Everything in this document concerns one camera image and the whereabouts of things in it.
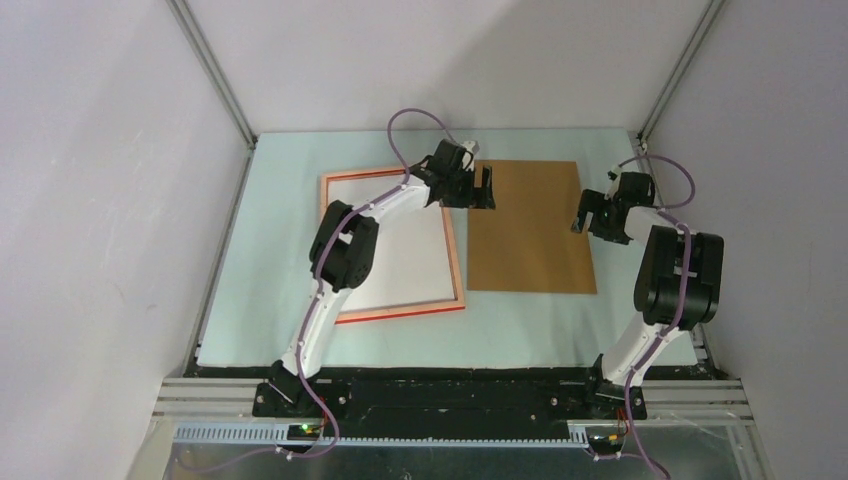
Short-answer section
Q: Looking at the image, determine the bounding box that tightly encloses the brown cardboard backing board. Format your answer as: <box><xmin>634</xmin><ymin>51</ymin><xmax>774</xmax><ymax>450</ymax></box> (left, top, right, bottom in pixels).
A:
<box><xmin>467</xmin><ymin>160</ymin><xmax>598</xmax><ymax>295</ymax></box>

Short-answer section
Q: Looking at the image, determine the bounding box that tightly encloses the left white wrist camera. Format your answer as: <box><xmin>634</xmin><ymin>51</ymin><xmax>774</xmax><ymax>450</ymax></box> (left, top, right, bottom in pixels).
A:
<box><xmin>460</xmin><ymin>140</ymin><xmax>480</xmax><ymax>171</ymax></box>

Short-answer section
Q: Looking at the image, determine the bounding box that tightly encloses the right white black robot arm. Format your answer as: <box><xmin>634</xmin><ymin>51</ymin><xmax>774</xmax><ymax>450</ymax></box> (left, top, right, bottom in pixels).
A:
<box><xmin>571</xmin><ymin>168</ymin><xmax>724</xmax><ymax>418</ymax></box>

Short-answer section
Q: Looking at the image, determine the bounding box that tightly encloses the purple cable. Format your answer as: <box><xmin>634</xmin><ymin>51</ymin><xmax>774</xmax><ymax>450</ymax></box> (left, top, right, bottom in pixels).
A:
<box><xmin>616</xmin><ymin>154</ymin><xmax>696</xmax><ymax>480</ymax></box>
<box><xmin>296</xmin><ymin>108</ymin><xmax>465</xmax><ymax>460</ymax></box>

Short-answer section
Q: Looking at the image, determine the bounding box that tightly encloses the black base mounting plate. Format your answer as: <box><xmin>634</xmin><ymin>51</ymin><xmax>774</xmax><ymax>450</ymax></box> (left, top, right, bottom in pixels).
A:
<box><xmin>252</xmin><ymin>366</ymin><xmax>646</xmax><ymax>430</ymax></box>

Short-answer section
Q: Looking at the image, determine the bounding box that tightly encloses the aluminium front rail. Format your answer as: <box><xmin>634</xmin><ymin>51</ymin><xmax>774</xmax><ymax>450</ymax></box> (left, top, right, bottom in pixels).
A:
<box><xmin>153</xmin><ymin>379</ymin><xmax>755</xmax><ymax>448</ymax></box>

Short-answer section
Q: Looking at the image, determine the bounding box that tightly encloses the colourful printed photo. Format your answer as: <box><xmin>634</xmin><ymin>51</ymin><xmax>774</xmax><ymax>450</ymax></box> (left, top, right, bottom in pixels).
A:
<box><xmin>327</xmin><ymin>177</ymin><xmax>457</xmax><ymax>314</ymax></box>

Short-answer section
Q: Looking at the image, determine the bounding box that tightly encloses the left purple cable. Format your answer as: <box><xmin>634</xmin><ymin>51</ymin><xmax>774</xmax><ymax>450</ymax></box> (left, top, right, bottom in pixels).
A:
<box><xmin>296</xmin><ymin>108</ymin><xmax>465</xmax><ymax>460</ymax></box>

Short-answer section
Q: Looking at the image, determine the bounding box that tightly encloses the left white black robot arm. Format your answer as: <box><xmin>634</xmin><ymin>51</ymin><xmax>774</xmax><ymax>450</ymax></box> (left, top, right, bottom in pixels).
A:
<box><xmin>268</xmin><ymin>139</ymin><xmax>496</xmax><ymax>417</ymax></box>

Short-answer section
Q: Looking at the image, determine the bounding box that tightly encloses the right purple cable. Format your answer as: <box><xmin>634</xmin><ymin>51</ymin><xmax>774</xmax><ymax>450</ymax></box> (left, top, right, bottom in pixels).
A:
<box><xmin>616</xmin><ymin>154</ymin><xmax>696</xmax><ymax>480</ymax></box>

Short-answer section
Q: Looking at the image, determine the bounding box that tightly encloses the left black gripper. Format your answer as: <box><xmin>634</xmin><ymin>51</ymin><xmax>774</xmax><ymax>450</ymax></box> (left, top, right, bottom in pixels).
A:
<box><xmin>440</xmin><ymin>165</ymin><xmax>495</xmax><ymax>210</ymax></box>

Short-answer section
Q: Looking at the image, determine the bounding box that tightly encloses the orange wooden picture frame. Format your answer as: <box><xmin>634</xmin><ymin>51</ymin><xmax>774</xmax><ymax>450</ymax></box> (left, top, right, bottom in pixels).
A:
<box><xmin>320</xmin><ymin>165</ymin><xmax>467</xmax><ymax>326</ymax></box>

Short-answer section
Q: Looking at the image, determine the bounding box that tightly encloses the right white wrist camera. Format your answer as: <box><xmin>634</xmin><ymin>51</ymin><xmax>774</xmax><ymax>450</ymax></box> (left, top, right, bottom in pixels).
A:
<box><xmin>605</xmin><ymin>165</ymin><xmax>623</xmax><ymax>199</ymax></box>

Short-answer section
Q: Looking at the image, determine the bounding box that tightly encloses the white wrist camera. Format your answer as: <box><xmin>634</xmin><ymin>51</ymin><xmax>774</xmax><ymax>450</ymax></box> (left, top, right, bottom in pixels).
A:
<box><xmin>460</xmin><ymin>140</ymin><xmax>480</xmax><ymax>171</ymax></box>
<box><xmin>605</xmin><ymin>165</ymin><xmax>623</xmax><ymax>199</ymax></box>

